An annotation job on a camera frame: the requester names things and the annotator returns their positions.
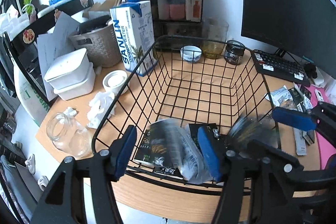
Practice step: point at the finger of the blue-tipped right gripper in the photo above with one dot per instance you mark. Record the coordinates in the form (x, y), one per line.
(293, 118)

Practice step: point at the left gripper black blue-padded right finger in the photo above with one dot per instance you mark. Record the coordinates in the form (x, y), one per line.
(227, 166)

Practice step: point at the black Face tissue pack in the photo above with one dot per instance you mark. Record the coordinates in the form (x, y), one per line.
(247, 129)
(152, 151)

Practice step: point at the white barcode snack packet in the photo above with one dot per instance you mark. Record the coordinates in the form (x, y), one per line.
(184, 153)

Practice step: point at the long white powder sachet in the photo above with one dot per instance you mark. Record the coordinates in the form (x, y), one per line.
(300, 143)

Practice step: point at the white remote control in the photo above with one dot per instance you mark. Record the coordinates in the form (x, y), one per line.
(318, 95)

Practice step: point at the white power strip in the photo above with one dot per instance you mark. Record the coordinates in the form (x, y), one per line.
(317, 78)

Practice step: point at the black mechanical keyboard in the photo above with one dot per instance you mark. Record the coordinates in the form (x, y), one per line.
(272, 65)

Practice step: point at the clear glass jar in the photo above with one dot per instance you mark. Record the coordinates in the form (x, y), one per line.
(69, 136)

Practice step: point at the dark glass jar black lid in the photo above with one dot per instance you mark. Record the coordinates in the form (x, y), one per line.
(234, 52)

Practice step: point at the crumpled white tissue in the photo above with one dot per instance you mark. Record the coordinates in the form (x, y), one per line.
(98, 108)

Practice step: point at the black curved monitor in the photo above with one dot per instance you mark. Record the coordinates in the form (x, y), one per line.
(303, 27)

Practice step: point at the clear glass with yellow residue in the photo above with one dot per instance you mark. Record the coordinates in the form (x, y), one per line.
(214, 34)

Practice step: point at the white blue ceramic bowl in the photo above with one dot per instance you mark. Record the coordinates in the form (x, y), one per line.
(191, 54)

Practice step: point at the white lidded storage boxes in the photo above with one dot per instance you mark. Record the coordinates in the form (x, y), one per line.
(71, 75)

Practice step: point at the small white round cup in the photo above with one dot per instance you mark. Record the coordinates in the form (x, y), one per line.
(114, 81)

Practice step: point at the grey woven basket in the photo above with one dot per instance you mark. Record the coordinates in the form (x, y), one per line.
(99, 39)

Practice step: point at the Sanlin water carton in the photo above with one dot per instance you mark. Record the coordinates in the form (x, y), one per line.
(133, 27)

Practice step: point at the black wire basket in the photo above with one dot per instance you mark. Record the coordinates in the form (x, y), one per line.
(205, 91)

